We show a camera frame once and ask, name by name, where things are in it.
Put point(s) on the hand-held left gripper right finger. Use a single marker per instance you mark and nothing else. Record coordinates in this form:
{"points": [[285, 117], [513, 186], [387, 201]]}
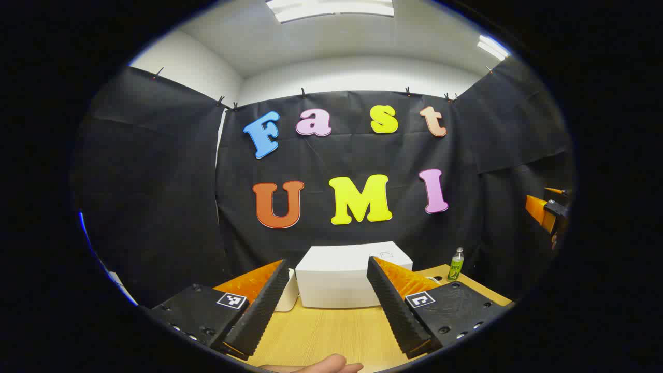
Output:
{"points": [[396, 311]]}

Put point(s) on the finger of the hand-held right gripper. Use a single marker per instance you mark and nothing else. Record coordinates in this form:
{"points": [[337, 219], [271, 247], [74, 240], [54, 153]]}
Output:
{"points": [[538, 212]]}

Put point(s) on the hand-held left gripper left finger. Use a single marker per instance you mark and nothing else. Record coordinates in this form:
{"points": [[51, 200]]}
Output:
{"points": [[259, 311]]}

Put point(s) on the white microwave oven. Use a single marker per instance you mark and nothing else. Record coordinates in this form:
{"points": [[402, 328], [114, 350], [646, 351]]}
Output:
{"points": [[336, 280]]}

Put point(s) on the white toaster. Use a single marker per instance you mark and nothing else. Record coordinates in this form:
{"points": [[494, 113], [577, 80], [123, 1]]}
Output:
{"points": [[287, 298]]}

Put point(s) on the green drink bottle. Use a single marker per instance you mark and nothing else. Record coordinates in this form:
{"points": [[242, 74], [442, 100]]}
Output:
{"points": [[456, 267]]}

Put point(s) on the white side table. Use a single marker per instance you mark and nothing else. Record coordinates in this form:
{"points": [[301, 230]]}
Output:
{"points": [[121, 290]]}

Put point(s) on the black backdrop cloth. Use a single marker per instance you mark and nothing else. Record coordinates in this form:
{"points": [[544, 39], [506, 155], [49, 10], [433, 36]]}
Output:
{"points": [[155, 181]]}

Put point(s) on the small ceiling light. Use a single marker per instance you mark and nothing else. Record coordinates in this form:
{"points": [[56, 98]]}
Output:
{"points": [[492, 47]]}

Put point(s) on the long ceiling light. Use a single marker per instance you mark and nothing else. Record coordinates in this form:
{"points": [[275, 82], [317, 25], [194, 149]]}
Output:
{"points": [[331, 9]]}

